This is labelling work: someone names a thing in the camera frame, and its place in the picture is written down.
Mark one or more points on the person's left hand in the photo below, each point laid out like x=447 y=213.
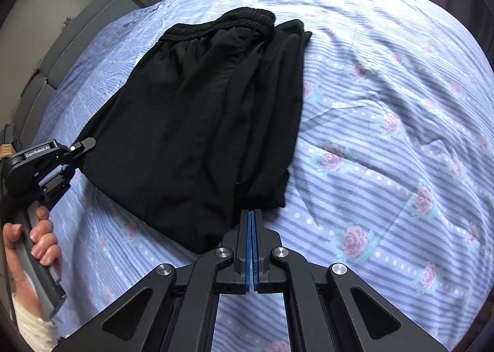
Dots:
x=44 y=236

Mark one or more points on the person's left forearm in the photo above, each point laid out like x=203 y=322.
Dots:
x=33 y=325

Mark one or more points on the black pants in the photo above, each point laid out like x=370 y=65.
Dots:
x=200 y=124

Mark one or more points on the purple toy figure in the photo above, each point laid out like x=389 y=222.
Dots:
x=68 y=21

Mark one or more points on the blue striped bed sheet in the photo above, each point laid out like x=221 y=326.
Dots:
x=386 y=143

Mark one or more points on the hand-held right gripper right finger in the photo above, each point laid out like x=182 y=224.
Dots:
x=256 y=263

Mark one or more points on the grey padded headboard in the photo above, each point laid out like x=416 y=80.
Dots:
x=58 y=58

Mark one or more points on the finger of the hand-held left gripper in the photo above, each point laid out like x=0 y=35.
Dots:
x=58 y=184
x=83 y=146

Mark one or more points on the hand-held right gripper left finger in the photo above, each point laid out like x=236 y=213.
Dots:
x=245 y=259

